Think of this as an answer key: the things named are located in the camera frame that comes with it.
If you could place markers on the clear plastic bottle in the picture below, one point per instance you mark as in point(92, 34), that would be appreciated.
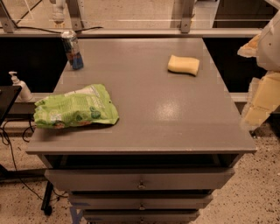
point(58, 7)

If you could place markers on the bottom grey drawer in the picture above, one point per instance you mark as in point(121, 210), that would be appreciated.
point(140, 217)

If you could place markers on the black side table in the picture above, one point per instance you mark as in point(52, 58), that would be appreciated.
point(8, 95)

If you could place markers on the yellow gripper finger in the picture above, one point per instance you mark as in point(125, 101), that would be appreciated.
point(263, 99)
point(249, 50)

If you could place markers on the grey drawer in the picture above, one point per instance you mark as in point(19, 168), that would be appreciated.
point(141, 201)
point(140, 217)
point(139, 179)

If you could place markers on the middle grey drawer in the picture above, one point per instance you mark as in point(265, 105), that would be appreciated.
point(141, 201)

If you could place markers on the green rice chip bag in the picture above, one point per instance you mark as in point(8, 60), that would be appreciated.
point(91, 104)

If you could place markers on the blue silver drink can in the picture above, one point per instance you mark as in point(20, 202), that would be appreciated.
point(71, 46)

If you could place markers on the yellow sponge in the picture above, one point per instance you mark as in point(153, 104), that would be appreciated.
point(183, 65)

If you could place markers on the white pump dispenser bottle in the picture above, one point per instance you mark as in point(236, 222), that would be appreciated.
point(25, 94)

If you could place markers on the top grey drawer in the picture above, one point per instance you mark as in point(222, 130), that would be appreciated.
point(139, 179)

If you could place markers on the grey metal railing frame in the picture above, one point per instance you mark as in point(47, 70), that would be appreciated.
point(135, 18)

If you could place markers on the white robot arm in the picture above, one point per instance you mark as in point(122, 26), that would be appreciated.
point(268, 52)

